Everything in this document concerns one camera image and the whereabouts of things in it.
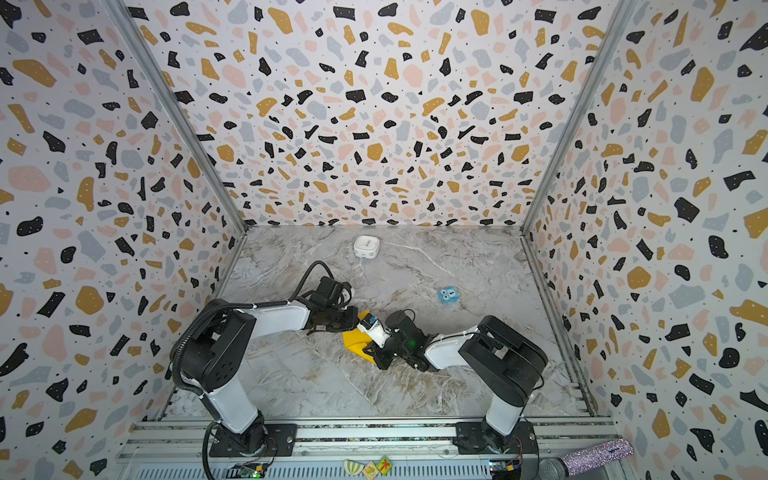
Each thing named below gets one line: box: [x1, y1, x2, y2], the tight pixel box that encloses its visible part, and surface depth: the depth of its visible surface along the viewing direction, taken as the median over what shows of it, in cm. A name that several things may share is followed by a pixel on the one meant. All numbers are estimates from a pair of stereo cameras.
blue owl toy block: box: [438, 286, 461, 304], surface depth 102 cm
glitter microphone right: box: [538, 438, 634, 480], surface depth 70 cm
